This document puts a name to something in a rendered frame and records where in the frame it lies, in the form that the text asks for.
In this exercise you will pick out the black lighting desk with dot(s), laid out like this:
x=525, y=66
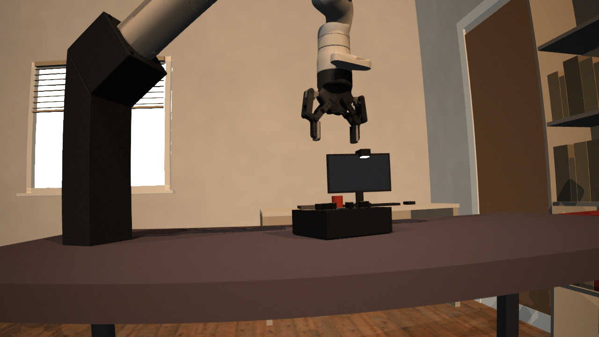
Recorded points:
x=328, y=221

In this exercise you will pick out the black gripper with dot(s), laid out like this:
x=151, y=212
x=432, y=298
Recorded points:
x=335, y=97

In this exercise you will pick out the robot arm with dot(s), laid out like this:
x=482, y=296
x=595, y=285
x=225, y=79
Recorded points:
x=154, y=24

